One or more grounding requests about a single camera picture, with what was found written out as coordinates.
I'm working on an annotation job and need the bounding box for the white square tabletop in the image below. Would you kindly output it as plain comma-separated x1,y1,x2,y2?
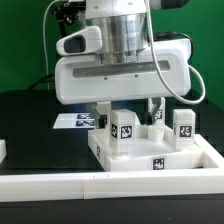
88,125,203,172

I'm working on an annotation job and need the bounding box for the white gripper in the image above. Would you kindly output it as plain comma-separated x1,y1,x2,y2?
55,26,191,129

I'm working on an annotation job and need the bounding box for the black cable bundle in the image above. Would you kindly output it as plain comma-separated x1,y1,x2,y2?
27,0,88,91

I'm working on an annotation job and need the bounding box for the white cable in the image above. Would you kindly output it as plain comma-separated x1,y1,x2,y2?
42,0,61,90

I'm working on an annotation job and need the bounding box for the white marker tag sheet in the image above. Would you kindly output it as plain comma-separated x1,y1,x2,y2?
53,113,95,129

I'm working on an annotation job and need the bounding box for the white U-shaped obstacle wall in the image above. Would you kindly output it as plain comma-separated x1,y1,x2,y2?
0,135,224,202

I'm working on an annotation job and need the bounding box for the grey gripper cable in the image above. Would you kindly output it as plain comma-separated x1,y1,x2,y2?
143,0,207,106

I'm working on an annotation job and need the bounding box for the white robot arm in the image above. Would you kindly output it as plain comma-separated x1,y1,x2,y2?
55,0,191,104

